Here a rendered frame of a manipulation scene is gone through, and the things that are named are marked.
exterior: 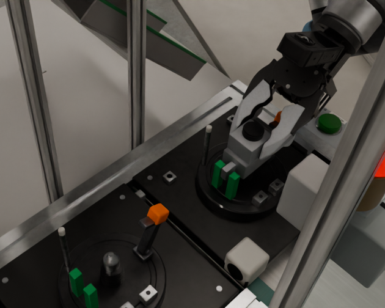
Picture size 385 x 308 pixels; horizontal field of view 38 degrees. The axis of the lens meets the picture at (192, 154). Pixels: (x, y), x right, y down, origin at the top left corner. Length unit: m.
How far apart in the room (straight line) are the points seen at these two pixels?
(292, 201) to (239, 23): 0.82
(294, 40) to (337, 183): 0.29
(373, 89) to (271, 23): 0.98
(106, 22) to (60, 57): 0.44
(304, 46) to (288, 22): 0.67
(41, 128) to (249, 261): 0.33
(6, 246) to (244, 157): 0.35
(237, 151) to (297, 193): 0.24
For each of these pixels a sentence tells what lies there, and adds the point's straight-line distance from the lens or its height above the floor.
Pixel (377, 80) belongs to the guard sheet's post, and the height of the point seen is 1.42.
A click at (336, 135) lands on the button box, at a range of 0.98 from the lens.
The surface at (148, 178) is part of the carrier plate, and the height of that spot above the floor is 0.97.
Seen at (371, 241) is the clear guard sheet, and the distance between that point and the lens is 0.50.
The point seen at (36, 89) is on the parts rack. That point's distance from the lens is 0.72.
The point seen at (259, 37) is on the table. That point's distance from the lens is 1.31.
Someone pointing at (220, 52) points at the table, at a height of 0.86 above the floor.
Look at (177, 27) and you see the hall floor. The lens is 2.71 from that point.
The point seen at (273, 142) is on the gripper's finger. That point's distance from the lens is 0.76.
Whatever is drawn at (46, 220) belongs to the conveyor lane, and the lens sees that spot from 0.84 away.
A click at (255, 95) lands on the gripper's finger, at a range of 0.79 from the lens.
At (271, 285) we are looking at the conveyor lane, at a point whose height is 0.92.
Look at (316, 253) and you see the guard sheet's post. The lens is 0.53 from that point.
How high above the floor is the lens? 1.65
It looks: 50 degrees down
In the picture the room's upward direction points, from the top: 7 degrees clockwise
